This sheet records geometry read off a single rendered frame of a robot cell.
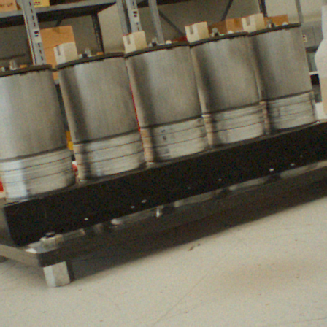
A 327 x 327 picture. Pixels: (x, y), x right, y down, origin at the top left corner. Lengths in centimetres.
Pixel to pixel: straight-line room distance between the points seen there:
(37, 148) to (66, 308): 7
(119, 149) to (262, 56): 8
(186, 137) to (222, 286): 10
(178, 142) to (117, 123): 3
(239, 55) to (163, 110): 4
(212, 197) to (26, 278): 6
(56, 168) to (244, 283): 9
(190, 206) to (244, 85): 8
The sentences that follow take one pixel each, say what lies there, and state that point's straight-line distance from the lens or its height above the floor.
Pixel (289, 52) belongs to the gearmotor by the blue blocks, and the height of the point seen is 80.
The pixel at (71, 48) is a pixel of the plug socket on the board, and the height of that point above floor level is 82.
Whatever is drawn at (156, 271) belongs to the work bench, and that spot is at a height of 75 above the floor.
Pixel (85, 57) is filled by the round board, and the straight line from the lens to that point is 24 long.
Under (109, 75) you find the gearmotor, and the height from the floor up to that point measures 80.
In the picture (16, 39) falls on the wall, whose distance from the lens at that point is 482.
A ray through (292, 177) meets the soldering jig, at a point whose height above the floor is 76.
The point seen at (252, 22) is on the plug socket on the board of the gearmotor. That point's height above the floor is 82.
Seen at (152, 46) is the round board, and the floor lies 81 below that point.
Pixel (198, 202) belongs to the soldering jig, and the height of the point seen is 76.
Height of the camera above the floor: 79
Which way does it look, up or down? 6 degrees down
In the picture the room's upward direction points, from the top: 12 degrees counter-clockwise
